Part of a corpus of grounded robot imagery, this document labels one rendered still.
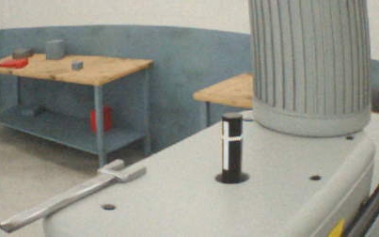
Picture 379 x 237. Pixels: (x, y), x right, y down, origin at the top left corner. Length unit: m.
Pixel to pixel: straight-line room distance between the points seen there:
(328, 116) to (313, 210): 0.22
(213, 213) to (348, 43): 0.32
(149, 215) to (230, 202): 0.08
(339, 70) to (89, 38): 5.83
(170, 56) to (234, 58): 0.63
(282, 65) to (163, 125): 5.39
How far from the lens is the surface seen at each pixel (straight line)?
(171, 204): 0.66
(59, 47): 6.52
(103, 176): 0.72
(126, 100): 6.40
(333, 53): 0.82
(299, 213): 0.63
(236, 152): 0.71
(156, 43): 6.06
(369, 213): 0.82
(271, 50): 0.84
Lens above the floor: 2.16
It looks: 17 degrees down
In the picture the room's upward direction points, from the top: 1 degrees counter-clockwise
